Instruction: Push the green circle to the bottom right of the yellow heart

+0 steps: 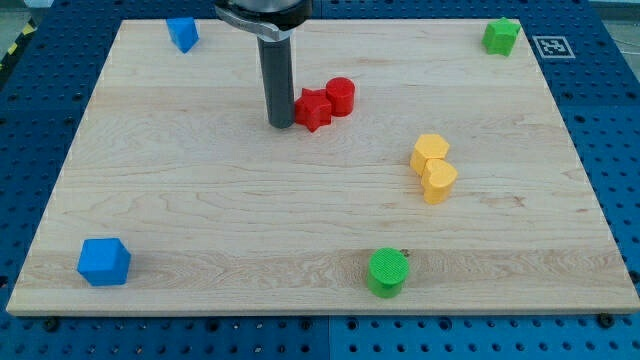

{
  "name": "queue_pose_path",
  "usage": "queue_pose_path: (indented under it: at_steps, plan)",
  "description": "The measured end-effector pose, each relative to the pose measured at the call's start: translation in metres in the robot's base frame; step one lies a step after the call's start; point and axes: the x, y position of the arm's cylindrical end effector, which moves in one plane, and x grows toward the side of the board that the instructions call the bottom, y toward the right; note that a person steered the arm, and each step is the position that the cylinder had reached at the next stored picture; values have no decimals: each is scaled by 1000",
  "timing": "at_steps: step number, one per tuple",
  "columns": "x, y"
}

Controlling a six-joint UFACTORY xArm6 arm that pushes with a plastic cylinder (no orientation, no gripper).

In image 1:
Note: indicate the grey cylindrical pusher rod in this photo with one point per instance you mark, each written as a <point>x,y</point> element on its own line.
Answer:
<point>277,74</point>

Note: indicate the yellow heart block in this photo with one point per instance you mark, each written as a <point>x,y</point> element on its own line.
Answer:
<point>438,180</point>

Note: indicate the red star block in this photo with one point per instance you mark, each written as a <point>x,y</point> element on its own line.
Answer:
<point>313,109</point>

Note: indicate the red cylinder block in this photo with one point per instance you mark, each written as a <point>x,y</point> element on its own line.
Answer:
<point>340,91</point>

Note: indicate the blue triangle block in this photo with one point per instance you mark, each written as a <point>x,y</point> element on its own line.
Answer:
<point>183,33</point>

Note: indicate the yellow hexagon block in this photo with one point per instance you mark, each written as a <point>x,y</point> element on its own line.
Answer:
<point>427,147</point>

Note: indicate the wooden board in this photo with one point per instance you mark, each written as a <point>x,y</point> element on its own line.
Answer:
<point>225,215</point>

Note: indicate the green star block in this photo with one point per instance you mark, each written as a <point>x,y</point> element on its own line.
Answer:
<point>500,36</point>

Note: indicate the green cylinder block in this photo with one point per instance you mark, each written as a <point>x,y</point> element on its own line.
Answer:
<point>388,269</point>

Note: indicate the blue cube block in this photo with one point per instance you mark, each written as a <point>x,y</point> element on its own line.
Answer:
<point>104,262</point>

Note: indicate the white fiducial marker tag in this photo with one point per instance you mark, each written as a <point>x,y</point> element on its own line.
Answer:
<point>553,47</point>

